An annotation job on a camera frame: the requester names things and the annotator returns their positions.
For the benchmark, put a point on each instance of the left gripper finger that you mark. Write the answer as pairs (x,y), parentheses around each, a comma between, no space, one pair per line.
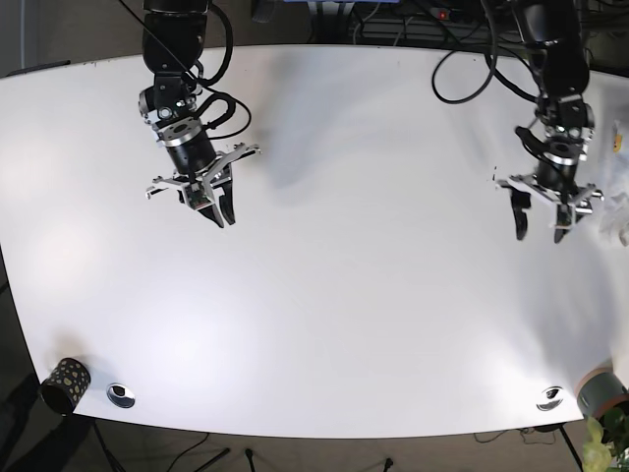
(564,222)
(520,203)

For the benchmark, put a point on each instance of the right metal table grommet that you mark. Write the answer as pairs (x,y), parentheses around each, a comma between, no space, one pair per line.
(550,398)

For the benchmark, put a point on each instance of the metal table grommet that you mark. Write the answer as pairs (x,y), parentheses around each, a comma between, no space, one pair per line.
(121,396)
(550,398)

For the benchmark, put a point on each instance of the black floral cup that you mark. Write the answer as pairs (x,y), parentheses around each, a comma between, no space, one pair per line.
(63,389)

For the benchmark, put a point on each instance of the left metal table grommet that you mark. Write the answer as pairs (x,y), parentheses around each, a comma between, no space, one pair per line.
(121,396)

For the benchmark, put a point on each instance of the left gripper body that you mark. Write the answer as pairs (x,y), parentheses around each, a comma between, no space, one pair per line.
(553,183)

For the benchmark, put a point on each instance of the grey plant pot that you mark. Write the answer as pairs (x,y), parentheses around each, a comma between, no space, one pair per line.
(599,391)

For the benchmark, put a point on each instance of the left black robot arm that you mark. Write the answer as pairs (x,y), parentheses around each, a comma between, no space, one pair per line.
(551,34)

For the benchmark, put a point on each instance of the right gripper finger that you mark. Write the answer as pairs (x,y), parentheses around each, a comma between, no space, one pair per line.
(223,212)

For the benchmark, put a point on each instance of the white T-shirt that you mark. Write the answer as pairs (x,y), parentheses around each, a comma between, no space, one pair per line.
(614,223)

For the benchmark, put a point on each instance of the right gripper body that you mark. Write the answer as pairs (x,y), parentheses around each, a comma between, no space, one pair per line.
(200,170)

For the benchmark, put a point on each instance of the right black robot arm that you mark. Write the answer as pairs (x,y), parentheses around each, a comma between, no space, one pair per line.
(181,107)

